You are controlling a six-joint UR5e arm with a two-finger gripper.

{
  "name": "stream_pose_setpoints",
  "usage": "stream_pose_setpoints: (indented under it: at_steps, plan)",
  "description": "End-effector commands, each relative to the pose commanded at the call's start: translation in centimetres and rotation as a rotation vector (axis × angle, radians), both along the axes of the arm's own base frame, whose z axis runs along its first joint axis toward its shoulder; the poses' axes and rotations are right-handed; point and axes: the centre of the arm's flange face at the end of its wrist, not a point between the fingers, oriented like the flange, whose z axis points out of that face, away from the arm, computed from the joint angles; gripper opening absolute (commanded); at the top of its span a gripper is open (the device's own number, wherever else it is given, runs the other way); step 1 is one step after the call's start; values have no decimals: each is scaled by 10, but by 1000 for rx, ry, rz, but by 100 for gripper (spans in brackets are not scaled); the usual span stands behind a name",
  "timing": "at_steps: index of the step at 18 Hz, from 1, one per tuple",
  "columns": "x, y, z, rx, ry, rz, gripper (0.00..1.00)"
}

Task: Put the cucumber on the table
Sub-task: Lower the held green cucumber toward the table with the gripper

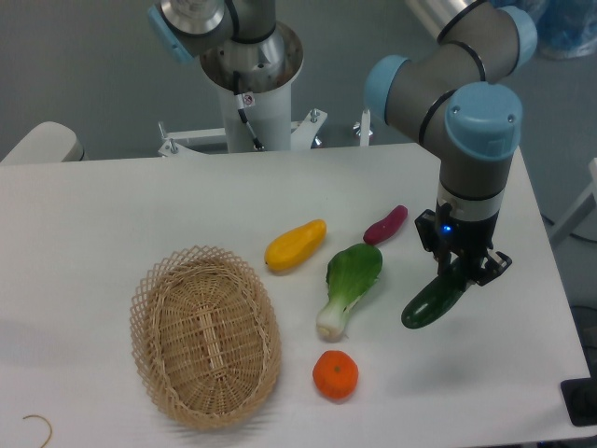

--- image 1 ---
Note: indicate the blue plastic bag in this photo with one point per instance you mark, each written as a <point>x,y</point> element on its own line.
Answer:
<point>567,29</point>

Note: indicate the black device at table edge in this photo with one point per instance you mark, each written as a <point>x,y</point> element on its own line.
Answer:
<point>580,401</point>

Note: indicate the purple sweet potato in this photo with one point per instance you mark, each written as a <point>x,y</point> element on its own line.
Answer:
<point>387,227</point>

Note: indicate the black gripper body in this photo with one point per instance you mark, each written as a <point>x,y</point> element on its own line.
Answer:
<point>464,226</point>

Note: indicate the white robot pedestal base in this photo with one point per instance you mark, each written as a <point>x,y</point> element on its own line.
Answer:
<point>253,84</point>

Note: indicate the yellow mango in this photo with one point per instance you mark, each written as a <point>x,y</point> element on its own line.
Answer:
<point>292,248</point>

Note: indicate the green bok choy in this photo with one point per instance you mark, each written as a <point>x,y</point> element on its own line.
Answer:
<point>350,274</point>

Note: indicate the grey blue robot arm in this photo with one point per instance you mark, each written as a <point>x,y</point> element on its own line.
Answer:
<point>452,103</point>

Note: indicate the dark green cucumber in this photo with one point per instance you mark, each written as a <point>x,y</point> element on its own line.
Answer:
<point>437,298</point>

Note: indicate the orange tangerine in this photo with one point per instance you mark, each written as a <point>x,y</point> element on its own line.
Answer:
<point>335,375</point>

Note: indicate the white chair armrest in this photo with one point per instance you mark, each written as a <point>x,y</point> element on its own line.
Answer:
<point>48,142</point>

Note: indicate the woven wicker basket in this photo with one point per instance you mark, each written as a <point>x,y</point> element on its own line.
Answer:
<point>205,339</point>

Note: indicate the white frame leg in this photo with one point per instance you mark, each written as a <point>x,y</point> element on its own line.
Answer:
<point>580,208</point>

